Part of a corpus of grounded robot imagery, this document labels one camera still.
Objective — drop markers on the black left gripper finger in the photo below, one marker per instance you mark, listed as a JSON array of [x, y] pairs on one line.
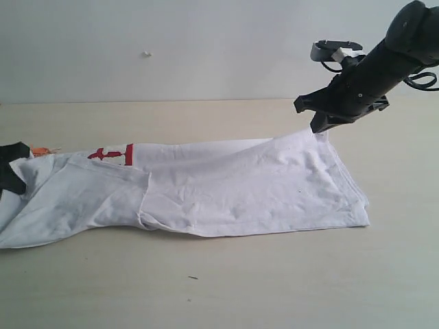
[[14, 151], [10, 181]]

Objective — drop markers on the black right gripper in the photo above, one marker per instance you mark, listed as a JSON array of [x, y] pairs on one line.
[[348, 97]]

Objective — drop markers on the white t-shirt red Chinese lettering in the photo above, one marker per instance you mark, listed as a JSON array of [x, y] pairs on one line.
[[222, 188]]

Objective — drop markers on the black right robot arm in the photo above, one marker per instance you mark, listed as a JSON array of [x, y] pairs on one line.
[[408, 51]]

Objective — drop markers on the orange neck label tag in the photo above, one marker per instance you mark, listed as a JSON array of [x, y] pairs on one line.
[[40, 151]]

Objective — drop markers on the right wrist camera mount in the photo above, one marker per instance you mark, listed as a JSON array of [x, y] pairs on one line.
[[335, 51]]

